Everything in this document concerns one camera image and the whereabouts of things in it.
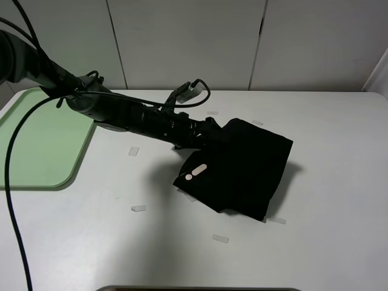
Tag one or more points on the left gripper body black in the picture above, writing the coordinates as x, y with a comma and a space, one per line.
192, 134

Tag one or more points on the black short sleeve shirt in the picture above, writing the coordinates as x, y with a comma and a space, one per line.
242, 174

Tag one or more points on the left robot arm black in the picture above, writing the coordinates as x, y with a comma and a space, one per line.
87, 96

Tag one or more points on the light green plastic tray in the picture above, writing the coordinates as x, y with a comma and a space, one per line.
49, 148

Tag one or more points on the tape marker left middle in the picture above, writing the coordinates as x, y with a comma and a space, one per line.
133, 151

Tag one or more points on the tape marker centre low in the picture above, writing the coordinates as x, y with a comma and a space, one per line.
190, 198

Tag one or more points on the tape marker far right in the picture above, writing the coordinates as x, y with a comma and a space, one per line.
258, 123

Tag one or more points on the tape marker near left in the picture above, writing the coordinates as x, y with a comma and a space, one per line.
138, 208

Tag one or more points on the tape marker near middle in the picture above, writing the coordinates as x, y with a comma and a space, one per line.
221, 239

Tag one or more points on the tape marker near right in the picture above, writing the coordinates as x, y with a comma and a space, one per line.
278, 220

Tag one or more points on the left wrist camera silver mount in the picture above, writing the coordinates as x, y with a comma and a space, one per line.
184, 93

